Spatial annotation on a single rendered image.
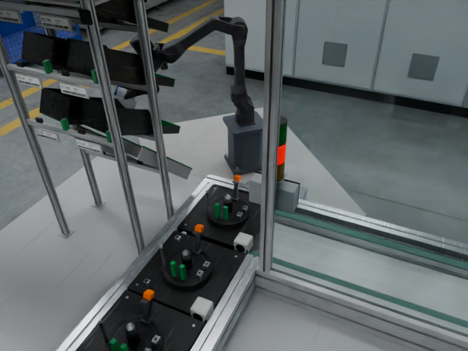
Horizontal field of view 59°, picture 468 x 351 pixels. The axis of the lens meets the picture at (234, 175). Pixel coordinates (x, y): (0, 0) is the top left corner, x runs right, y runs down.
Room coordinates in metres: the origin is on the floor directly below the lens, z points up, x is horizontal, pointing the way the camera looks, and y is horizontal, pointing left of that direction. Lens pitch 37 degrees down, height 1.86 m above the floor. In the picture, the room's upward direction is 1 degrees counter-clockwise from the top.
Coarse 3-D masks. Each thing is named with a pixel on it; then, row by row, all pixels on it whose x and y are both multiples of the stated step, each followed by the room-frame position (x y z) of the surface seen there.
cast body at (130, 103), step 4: (120, 88) 1.28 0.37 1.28; (124, 88) 1.28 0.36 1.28; (128, 88) 1.29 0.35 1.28; (120, 92) 1.28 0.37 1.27; (124, 92) 1.27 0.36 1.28; (116, 96) 1.27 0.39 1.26; (120, 96) 1.27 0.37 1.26; (120, 100) 1.25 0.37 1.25; (124, 100) 1.25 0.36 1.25; (128, 100) 1.27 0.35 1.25; (132, 100) 1.28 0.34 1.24; (124, 104) 1.25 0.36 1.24; (128, 104) 1.26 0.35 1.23; (132, 104) 1.28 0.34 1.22; (128, 108) 1.26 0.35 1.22; (132, 108) 1.28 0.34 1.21
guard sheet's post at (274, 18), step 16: (272, 0) 0.77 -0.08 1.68; (272, 16) 0.77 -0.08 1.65; (272, 32) 0.77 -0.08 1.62; (272, 48) 0.77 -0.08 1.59; (272, 64) 0.77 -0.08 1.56; (272, 80) 0.76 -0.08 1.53; (272, 96) 0.76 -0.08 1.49; (272, 112) 0.76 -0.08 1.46; (272, 128) 0.76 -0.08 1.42; (272, 144) 0.76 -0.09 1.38; (272, 160) 0.76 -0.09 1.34; (272, 176) 0.76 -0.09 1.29; (272, 192) 0.76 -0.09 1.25; (272, 208) 0.76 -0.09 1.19; (272, 224) 0.77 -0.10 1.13
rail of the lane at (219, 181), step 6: (210, 174) 1.23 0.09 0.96; (204, 180) 1.19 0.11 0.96; (210, 180) 1.19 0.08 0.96; (216, 180) 1.20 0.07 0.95; (222, 180) 1.19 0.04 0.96; (228, 180) 1.19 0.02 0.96; (222, 186) 1.16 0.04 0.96; (228, 186) 1.15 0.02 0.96; (240, 186) 1.15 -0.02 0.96; (246, 186) 1.15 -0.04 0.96; (246, 192) 1.11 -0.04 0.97
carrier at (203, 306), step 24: (168, 240) 0.88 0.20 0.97; (192, 240) 0.88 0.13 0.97; (168, 264) 0.77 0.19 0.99; (192, 264) 0.76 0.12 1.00; (216, 264) 0.79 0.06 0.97; (240, 264) 0.79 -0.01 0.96; (144, 288) 0.71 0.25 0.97; (168, 288) 0.71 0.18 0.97; (192, 288) 0.70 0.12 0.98; (216, 288) 0.70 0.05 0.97; (192, 312) 0.62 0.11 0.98
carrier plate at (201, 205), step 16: (208, 192) 1.11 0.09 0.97; (224, 192) 1.11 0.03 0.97; (240, 192) 1.10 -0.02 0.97; (192, 208) 1.03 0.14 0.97; (256, 208) 1.02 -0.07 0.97; (192, 224) 0.95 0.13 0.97; (208, 224) 0.95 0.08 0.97; (256, 224) 0.94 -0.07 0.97; (208, 240) 0.89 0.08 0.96; (224, 240) 0.88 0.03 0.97
